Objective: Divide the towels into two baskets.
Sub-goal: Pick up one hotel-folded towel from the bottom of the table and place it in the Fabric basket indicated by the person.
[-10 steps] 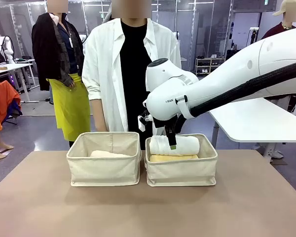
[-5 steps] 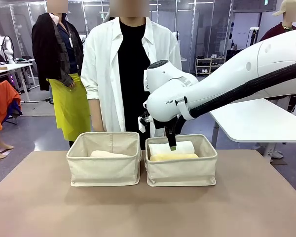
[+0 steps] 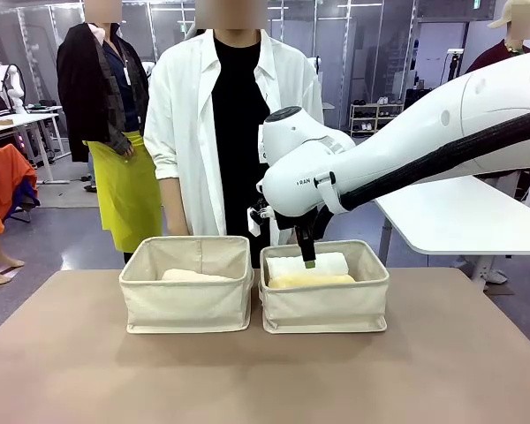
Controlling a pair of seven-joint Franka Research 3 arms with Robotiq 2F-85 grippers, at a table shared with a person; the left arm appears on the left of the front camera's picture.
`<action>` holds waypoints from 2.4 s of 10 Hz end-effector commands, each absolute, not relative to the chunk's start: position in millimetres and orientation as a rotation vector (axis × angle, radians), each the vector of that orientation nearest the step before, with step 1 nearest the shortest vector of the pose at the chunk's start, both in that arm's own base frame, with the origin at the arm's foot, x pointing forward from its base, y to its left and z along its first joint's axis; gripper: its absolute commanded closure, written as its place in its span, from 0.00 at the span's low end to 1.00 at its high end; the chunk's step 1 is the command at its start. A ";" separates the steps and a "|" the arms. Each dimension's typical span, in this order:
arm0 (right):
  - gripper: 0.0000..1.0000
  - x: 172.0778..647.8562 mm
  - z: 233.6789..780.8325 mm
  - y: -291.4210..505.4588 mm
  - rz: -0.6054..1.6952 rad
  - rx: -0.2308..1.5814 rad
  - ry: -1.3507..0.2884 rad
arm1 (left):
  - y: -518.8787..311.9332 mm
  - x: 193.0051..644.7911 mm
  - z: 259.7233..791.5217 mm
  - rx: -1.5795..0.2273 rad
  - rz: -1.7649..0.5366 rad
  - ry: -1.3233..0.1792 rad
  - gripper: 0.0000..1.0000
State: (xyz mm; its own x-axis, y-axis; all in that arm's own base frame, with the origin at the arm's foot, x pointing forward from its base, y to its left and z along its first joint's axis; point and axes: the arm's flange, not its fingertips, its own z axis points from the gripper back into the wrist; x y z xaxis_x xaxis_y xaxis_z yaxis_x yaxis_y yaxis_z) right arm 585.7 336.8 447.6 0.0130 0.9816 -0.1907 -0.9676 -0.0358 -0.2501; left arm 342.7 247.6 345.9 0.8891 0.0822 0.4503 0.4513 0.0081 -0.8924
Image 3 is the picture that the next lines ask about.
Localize white towel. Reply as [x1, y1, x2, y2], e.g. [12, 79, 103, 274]
[265, 252, 350, 278]

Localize pink towel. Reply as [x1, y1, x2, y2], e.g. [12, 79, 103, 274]
[161, 268, 236, 284]

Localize person's right forearm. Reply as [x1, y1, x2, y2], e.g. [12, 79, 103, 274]
[158, 176, 189, 226]

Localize beige cap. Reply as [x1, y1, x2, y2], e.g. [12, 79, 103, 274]
[488, 0, 513, 30]

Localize white sneaker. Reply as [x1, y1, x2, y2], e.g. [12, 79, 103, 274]
[483, 267, 509, 286]

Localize beige fabric basket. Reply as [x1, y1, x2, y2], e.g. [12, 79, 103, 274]
[117, 235, 254, 335]
[259, 238, 390, 335]

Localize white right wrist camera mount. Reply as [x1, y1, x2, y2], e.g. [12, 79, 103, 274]
[246, 205, 279, 246]

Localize black case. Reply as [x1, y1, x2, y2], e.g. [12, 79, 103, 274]
[404, 87, 432, 111]

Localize wooden shoe rack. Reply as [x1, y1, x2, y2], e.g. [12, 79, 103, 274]
[349, 102, 405, 138]

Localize mannequin in maroon coat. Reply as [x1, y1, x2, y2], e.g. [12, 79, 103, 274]
[466, 0, 530, 204]

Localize white side table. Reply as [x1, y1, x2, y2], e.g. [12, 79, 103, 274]
[374, 174, 530, 292]

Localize yellow towel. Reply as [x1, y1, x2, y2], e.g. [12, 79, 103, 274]
[268, 273, 357, 290]

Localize orange garment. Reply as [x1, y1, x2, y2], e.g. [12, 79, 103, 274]
[0, 143, 39, 246]

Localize black tripod pole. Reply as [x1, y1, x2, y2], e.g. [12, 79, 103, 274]
[441, 49, 465, 83]

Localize bare mannequin legs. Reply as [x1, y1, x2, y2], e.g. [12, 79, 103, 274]
[0, 245, 26, 286]

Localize white open shirt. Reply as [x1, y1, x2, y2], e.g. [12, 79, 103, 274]
[143, 28, 324, 238]

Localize person's right hand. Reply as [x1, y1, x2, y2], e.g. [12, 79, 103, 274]
[166, 220, 191, 238]

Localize black braided right arm sleeve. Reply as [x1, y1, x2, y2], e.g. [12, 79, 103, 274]
[342, 105, 530, 212]

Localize white background table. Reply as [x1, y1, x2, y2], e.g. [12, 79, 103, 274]
[0, 112, 70, 185]

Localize black t-shirt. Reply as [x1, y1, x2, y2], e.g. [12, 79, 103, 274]
[211, 29, 273, 269]

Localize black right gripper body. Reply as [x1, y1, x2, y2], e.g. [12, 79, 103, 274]
[276, 206, 335, 243]

